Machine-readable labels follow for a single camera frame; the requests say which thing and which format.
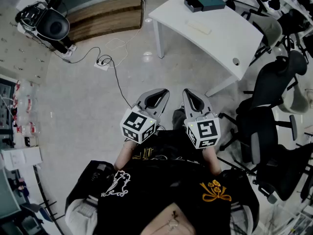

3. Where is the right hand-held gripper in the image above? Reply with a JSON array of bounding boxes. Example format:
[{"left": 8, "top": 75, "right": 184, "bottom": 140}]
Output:
[{"left": 182, "top": 89, "right": 221, "bottom": 149}]

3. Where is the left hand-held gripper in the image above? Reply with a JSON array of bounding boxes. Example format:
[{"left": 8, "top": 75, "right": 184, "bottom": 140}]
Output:
[{"left": 119, "top": 88, "right": 171, "bottom": 144}]

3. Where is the white rectangular block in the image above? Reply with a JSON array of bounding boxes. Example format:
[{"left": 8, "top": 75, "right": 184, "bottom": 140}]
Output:
[{"left": 186, "top": 20, "right": 212, "bottom": 36}]

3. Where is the person's right forearm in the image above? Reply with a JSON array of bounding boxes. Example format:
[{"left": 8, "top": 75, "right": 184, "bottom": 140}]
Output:
[{"left": 201, "top": 146, "right": 223, "bottom": 176}]

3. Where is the person's left forearm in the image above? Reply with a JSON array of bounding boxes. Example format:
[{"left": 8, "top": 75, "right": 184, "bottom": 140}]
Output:
[{"left": 113, "top": 140, "right": 137, "bottom": 171}]

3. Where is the white table leg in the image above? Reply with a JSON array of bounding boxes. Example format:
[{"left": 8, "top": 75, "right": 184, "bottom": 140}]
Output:
[
  {"left": 204, "top": 74, "right": 238, "bottom": 98},
  {"left": 152, "top": 18, "right": 165, "bottom": 59}
]

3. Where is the white power strip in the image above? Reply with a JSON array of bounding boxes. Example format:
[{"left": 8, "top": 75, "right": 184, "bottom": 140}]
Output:
[{"left": 93, "top": 59, "right": 111, "bottom": 71}]

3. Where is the tall black office chair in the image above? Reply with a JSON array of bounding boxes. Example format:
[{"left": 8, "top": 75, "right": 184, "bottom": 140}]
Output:
[{"left": 219, "top": 49, "right": 309, "bottom": 167}]

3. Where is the person's black embroidered shirt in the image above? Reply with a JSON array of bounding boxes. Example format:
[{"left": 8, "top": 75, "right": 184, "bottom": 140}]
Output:
[{"left": 65, "top": 128, "right": 260, "bottom": 235}]

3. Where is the wooden platform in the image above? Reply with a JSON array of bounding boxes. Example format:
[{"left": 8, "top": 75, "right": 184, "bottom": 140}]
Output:
[{"left": 66, "top": 0, "right": 145, "bottom": 44}]

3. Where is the beige shell chair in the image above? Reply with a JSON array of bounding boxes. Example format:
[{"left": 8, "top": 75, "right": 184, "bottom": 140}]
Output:
[{"left": 278, "top": 81, "right": 311, "bottom": 115}]

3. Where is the grey office chair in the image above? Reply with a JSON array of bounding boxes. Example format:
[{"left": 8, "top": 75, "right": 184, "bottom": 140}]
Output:
[{"left": 241, "top": 10, "right": 284, "bottom": 66}]

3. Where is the dark blue drawer box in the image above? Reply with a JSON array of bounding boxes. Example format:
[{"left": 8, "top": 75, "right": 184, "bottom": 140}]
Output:
[{"left": 183, "top": 0, "right": 227, "bottom": 13}]

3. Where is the black mesh office chair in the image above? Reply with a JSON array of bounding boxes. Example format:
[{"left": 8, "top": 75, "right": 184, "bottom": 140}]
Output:
[{"left": 251, "top": 142, "right": 313, "bottom": 205}]

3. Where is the pile of clear red-label packets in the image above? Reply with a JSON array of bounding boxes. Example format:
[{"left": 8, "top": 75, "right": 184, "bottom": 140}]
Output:
[{"left": 12, "top": 79, "right": 42, "bottom": 135}]

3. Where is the white cardboard box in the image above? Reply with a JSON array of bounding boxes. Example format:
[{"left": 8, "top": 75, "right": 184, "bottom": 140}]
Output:
[{"left": 0, "top": 145, "right": 43, "bottom": 172}]

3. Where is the dark glass cabinet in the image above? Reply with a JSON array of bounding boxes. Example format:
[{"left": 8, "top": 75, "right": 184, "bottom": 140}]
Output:
[{"left": 0, "top": 74, "right": 17, "bottom": 138}]

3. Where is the long black cable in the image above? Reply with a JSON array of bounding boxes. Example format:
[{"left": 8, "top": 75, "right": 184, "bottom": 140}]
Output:
[{"left": 97, "top": 54, "right": 133, "bottom": 109}]

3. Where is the white cable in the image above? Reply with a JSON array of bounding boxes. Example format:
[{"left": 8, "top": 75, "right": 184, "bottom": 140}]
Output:
[{"left": 105, "top": 0, "right": 147, "bottom": 69}]

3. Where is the black cable with adapter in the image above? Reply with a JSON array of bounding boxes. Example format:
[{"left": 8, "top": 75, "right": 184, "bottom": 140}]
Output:
[{"left": 48, "top": 46, "right": 101, "bottom": 65}]

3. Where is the person's pendant necklace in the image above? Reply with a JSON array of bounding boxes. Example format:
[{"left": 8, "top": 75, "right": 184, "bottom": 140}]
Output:
[{"left": 158, "top": 210, "right": 190, "bottom": 235}]

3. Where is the white grey shoulder strap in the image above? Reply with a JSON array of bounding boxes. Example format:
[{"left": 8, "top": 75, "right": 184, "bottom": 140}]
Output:
[
  {"left": 229, "top": 201, "right": 253, "bottom": 235},
  {"left": 64, "top": 194, "right": 99, "bottom": 235}
]

